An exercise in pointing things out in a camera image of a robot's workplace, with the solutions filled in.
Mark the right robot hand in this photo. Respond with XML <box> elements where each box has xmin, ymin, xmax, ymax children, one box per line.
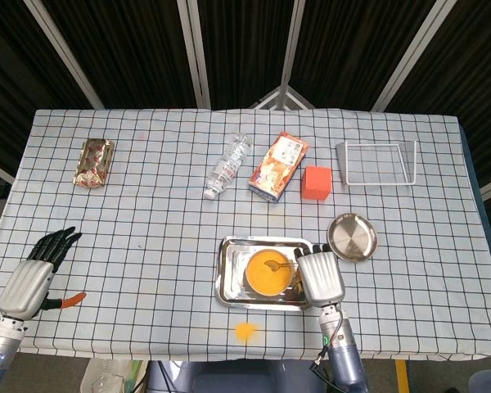
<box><xmin>293</xmin><ymin>242</ymin><xmax>346</xmax><ymax>309</ymax></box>

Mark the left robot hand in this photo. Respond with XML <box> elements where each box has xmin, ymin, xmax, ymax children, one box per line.
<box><xmin>0</xmin><ymin>226</ymin><xmax>87</xmax><ymax>323</ymax></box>

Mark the small metal spoon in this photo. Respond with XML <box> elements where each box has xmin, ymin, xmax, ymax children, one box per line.
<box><xmin>264</xmin><ymin>260</ymin><xmax>298</xmax><ymax>273</ymax></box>

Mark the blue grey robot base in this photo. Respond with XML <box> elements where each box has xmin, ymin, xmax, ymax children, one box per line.
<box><xmin>146</xmin><ymin>359</ymin><xmax>327</xmax><ymax>393</ymax></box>

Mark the bowl of orange powder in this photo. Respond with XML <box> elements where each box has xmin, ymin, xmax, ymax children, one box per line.
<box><xmin>245</xmin><ymin>249</ymin><xmax>295</xmax><ymax>296</ymax></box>

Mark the rectangular steel tray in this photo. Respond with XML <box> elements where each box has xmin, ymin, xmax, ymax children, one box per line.
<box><xmin>214</xmin><ymin>235</ymin><xmax>317</xmax><ymax>313</ymax></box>

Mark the white grid-patterned tablecloth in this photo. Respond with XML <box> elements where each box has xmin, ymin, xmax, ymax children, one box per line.
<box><xmin>0</xmin><ymin>107</ymin><xmax>491</xmax><ymax>364</ymax></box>

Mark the round steel plate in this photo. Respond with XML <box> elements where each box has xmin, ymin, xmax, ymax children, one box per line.
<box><xmin>327</xmin><ymin>212</ymin><xmax>379</xmax><ymax>263</ymax></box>

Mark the orange blue snack box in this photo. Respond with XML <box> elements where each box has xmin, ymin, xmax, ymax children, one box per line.
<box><xmin>247</xmin><ymin>130</ymin><xmax>311</xmax><ymax>205</ymax></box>

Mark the clear plastic container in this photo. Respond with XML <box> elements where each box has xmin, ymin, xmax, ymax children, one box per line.
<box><xmin>80</xmin><ymin>359</ymin><xmax>148</xmax><ymax>393</ymax></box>

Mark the gold foil snack packet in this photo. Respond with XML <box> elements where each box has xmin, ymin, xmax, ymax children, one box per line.
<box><xmin>73</xmin><ymin>138</ymin><xmax>115</xmax><ymax>190</ymax></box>

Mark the clear plastic water bottle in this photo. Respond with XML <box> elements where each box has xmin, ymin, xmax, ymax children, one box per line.
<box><xmin>203</xmin><ymin>133</ymin><xmax>253</xmax><ymax>201</ymax></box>

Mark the black folding screen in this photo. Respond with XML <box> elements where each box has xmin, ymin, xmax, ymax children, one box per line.
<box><xmin>0</xmin><ymin>0</ymin><xmax>491</xmax><ymax>197</ymax></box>

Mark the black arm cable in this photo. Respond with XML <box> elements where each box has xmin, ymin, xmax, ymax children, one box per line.
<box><xmin>309</xmin><ymin>347</ymin><xmax>345</xmax><ymax>393</ymax></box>

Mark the white wire rack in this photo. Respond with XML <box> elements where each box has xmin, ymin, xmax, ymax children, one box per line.
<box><xmin>335</xmin><ymin>139</ymin><xmax>418</xmax><ymax>186</ymax></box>

